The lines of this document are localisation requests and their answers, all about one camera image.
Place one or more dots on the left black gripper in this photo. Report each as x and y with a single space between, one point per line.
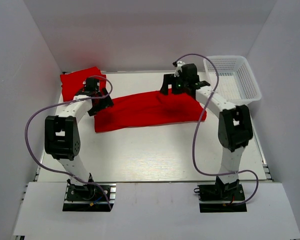
100 103

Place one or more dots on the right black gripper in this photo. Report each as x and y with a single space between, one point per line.
169 83

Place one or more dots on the red t-shirt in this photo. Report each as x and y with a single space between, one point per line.
71 83
147 109

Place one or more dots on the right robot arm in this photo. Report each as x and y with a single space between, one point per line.
234 121

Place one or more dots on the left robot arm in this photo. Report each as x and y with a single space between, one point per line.
61 133

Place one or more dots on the folded red t-shirt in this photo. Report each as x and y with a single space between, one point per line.
71 83

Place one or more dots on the white plastic basket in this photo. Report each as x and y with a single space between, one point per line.
237 82

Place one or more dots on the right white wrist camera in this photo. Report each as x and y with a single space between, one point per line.
178 68

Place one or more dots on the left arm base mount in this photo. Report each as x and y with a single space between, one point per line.
89 198

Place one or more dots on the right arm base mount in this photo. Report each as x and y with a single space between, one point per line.
211 202

